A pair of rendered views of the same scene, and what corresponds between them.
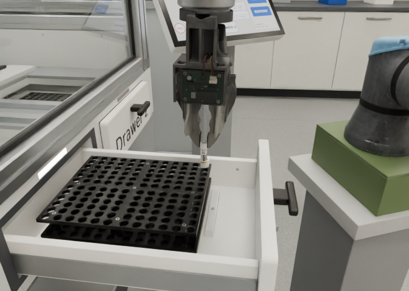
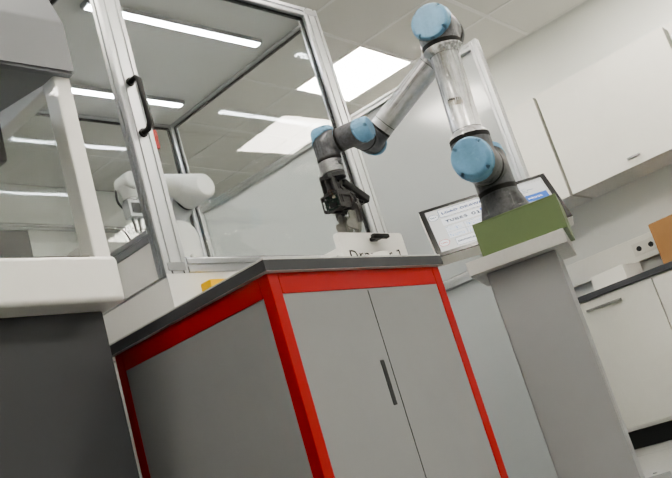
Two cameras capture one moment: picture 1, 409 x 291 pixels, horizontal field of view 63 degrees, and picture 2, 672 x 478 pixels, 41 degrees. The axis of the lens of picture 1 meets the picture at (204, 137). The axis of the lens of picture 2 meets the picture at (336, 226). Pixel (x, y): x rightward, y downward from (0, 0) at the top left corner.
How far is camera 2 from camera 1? 2.37 m
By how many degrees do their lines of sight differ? 52
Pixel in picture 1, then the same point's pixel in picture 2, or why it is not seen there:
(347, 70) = not seen: outside the picture
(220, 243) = not seen: hidden behind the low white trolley
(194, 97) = (330, 208)
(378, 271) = (540, 319)
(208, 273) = not seen: hidden behind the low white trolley
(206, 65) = (329, 192)
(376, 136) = (487, 213)
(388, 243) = (530, 288)
